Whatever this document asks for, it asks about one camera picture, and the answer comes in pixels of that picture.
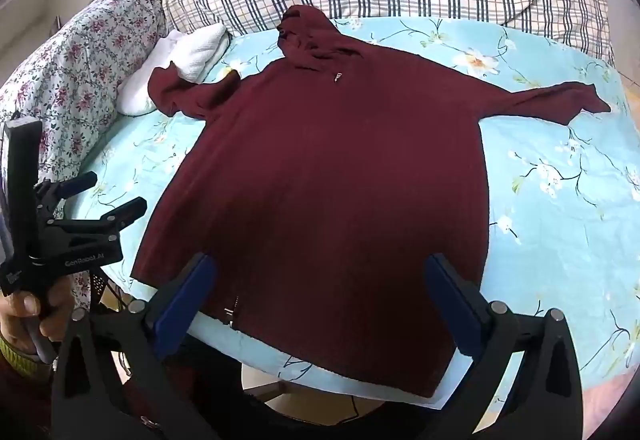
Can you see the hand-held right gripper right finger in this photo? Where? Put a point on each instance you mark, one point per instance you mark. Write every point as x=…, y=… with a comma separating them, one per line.
x=456, y=307

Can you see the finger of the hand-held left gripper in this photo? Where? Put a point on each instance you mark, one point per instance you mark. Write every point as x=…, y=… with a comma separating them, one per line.
x=70, y=184
x=117, y=214

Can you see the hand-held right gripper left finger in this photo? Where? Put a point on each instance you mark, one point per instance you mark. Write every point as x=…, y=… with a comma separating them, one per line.
x=184, y=307

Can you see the maroon hoodie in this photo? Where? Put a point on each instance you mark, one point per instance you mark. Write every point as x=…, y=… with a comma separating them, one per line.
x=325, y=195

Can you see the person's left forearm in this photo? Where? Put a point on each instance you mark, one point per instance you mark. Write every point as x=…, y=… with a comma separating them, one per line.
x=25, y=400

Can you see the person's left hand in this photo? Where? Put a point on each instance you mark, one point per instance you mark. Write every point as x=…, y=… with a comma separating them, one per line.
x=20, y=315

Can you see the pink floral blanket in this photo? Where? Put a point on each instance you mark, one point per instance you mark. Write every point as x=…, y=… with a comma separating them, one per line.
x=75, y=70

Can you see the light blue floral bed sheet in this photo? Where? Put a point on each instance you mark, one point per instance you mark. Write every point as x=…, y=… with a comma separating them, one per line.
x=550, y=220

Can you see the white towel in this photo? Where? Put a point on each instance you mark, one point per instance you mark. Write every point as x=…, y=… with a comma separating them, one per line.
x=195, y=51

